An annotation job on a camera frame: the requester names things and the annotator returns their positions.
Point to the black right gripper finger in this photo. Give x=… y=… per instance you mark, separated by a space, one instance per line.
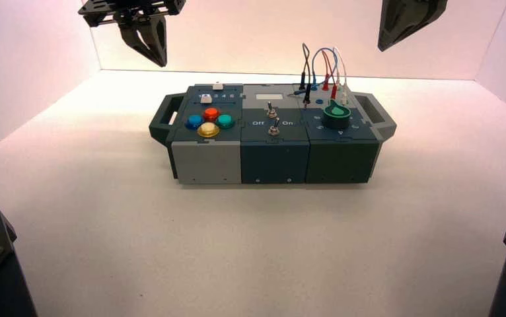
x=392 y=26
x=426 y=11

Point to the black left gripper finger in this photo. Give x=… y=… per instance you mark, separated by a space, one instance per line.
x=160 y=52
x=135 y=38

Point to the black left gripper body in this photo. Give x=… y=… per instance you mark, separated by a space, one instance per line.
x=132 y=8

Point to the white slider knob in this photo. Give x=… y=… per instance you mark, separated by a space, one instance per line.
x=217 y=86

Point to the blue round push button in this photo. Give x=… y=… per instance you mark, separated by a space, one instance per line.
x=194 y=121

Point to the red round push button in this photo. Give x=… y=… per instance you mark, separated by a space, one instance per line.
x=211 y=113

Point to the yellow round push button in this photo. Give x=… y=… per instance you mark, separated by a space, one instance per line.
x=208 y=130

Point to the green round push button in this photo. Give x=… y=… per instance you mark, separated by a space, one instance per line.
x=225 y=120

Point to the green rotary knob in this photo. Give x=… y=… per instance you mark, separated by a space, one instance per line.
x=336 y=115

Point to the small grey display window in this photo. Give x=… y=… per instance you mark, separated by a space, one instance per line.
x=266 y=96

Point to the grey green control box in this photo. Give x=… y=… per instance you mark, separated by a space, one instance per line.
x=275 y=157

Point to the silver toggle switch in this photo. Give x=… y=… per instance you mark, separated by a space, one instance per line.
x=274 y=128
x=271 y=110

